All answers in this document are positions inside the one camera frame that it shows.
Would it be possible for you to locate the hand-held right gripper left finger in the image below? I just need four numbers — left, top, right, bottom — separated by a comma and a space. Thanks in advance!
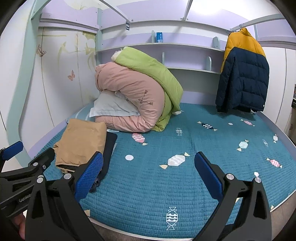
25, 151, 105, 241

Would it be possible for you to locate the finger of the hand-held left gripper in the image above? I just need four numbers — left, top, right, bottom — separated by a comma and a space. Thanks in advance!
0, 148, 55, 183
0, 141, 23, 167

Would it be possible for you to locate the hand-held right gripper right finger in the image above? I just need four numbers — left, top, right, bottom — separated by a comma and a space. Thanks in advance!
193, 151, 273, 241

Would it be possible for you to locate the tan padded jacket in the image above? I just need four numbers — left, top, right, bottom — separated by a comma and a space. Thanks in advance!
53, 119, 108, 173

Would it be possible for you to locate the person's left hand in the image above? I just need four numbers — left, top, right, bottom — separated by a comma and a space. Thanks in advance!
11, 212, 26, 240

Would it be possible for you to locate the dark navy folded garment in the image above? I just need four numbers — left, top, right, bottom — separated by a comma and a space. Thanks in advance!
89, 133, 118, 193

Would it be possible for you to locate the teal quilted bed mat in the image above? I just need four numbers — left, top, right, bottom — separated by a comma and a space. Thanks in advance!
35, 102, 292, 239

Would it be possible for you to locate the blue striped pillow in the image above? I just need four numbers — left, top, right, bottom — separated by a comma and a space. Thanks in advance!
65, 103, 121, 133

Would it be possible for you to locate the white pillow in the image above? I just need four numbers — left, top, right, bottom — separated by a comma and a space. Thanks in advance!
89, 89, 141, 117

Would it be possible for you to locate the pink quilt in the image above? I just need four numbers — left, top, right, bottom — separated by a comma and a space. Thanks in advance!
94, 62, 165, 133

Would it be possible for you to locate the navy and yellow puffer jacket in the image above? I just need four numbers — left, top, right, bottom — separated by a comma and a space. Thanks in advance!
215, 27, 270, 113

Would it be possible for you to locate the white wardrobe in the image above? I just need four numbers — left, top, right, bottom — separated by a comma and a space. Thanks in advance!
264, 45, 296, 139

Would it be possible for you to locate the green quilt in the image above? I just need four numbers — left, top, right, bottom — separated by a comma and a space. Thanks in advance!
111, 46, 184, 132

